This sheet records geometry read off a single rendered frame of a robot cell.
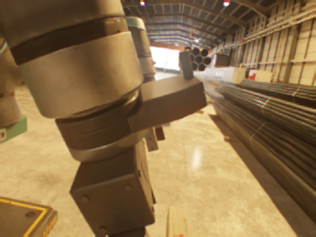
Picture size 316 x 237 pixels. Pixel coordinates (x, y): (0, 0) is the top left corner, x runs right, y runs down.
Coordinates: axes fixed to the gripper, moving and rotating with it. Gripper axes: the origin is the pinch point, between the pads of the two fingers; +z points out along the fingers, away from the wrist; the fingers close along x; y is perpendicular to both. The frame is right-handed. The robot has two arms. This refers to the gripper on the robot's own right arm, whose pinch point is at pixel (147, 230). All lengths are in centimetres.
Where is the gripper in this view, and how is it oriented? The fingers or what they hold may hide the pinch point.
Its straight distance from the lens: 27.8
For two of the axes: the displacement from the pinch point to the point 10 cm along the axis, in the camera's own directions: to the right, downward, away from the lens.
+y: -9.6, 2.8, -0.2
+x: 1.2, 3.6, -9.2
